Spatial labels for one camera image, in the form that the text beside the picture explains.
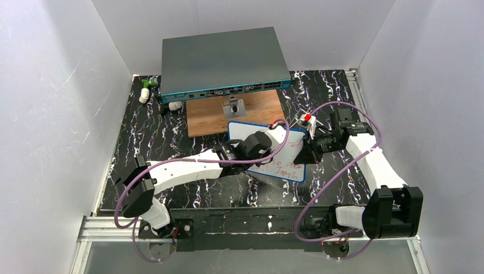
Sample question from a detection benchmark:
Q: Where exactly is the blue-framed small whiteboard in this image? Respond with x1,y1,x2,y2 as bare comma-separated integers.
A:
228,120,306,183

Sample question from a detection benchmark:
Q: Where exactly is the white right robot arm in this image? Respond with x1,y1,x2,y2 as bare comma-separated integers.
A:
294,107,424,239

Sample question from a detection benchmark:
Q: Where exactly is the white pipe elbow fitting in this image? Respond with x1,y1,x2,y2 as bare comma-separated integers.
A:
139,88,150,104

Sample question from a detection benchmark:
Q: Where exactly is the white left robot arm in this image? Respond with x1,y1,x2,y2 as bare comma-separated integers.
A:
115,126,289,235

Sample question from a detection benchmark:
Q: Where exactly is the brown wooden board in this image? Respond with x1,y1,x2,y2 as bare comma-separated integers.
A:
186,90,285,138

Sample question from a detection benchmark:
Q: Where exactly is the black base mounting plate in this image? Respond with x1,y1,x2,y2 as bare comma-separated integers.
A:
138,204,372,253

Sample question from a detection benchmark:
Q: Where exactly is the white and black pipe fitting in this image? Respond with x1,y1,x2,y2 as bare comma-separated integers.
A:
159,102,183,116

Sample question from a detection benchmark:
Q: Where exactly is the green and white pipe fitting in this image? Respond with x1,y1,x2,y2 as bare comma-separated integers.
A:
141,77,160,88

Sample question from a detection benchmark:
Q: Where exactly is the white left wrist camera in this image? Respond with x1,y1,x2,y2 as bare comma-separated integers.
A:
265,125,287,151

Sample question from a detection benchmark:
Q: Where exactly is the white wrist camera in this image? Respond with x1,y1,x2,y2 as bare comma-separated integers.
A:
297,114,316,139
265,125,287,151

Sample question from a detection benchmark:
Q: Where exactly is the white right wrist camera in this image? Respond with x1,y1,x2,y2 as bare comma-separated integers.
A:
297,114,316,139

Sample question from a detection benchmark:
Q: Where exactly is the metal bracket with black knob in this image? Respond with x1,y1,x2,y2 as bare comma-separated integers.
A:
223,96,247,119

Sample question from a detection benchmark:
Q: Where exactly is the right aluminium side rail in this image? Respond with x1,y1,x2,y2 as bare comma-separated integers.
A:
345,68,368,114

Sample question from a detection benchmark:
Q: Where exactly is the grey network switch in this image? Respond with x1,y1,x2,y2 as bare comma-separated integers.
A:
160,27,294,103

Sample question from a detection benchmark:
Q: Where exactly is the aluminium extrusion frame rail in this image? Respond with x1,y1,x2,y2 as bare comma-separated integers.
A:
71,216,430,273

